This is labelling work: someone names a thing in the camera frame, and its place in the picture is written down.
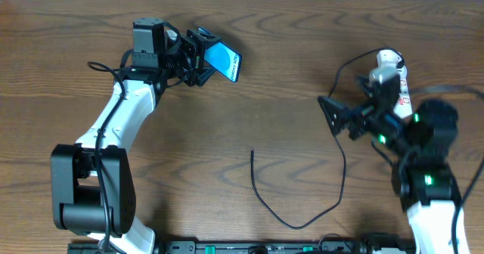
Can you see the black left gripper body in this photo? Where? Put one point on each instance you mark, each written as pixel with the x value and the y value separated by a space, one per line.
pixel 197 57

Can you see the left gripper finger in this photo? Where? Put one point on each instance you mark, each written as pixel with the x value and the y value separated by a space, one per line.
pixel 203 76
pixel 209 38

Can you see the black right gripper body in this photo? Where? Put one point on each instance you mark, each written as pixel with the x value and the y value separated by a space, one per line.
pixel 354 119

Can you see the blue Galaxy smartphone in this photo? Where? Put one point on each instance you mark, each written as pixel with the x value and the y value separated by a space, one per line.
pixel 223 59

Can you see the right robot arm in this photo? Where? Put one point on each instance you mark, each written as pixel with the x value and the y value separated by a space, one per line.
pixel 422 176

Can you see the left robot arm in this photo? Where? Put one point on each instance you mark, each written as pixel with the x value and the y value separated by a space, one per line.
pixel 93 193

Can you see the white USB charger plug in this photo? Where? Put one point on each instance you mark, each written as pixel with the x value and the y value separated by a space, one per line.
pixel 390 58

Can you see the white power strip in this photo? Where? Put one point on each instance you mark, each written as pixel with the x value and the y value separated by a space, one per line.
pixel 403 106

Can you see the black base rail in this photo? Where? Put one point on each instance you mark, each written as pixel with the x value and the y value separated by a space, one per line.
pixel 329 243

